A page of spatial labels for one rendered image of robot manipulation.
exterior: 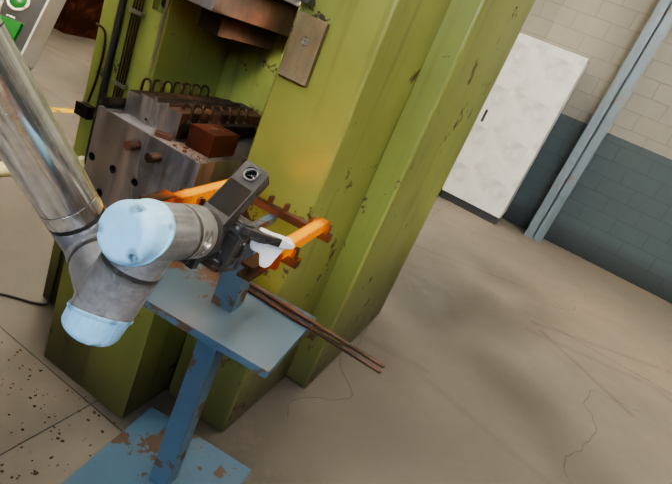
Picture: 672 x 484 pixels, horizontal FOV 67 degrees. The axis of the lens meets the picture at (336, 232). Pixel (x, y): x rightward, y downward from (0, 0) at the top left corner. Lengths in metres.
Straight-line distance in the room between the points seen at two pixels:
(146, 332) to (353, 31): 1.04
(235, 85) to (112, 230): 1.41
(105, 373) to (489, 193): 5.34
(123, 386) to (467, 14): 1.60
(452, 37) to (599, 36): 5.41
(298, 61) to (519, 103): 5.14
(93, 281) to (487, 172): 6.00
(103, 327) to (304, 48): 0.97
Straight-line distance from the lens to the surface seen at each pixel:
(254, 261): 0.92
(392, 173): 1.80
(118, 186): 1.58
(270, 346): 1.21
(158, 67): 1.75
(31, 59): 1.74
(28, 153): 0.68
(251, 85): 1.92
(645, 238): 7.18
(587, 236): 7.13
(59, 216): 0.72
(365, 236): 1.86
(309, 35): 1.42
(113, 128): 1.57
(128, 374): 1.76
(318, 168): 1.41
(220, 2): 1.46
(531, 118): 6.39
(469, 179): 6.49
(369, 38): 1.37
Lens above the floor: 1.35
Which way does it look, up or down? 20 degrees down
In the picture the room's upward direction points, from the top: 23 degrees clockwise
